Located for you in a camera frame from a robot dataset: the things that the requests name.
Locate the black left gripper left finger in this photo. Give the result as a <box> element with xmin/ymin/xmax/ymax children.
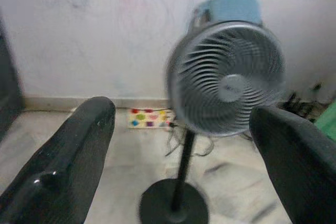
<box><xmin>0</xmin><ymin>96</ymin><xmax>117</xmax><ymax>224</ymax></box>

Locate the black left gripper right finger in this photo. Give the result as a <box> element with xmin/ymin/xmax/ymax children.
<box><xmin>248</xmin><ymin>105</ymin><xmax>336</xmax><ymax>224</ymax></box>

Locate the wooden shape puzzle board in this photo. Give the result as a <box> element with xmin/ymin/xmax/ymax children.
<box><xmin>128</xmin><ymin>108</ymin><xmax>175</xmax><ymax>130</ymax></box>

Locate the blue plastic bucket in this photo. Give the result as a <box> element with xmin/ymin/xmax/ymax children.
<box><xmin>187</xmin><ymin>0</ymin><xmax>265</xmax><ymax>33</ymax></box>

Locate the black power cable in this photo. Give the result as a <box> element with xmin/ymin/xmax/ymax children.
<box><xmin>146</xmin><ymin>107</ymin><xmax>215</xmax><ymax>158</ymax></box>

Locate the grey pedestal fan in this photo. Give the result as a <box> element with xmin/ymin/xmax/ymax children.
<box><xmin>139</xmin><ymin>22</ymin><xmax>287</xmax><ymax>224</ymax></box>

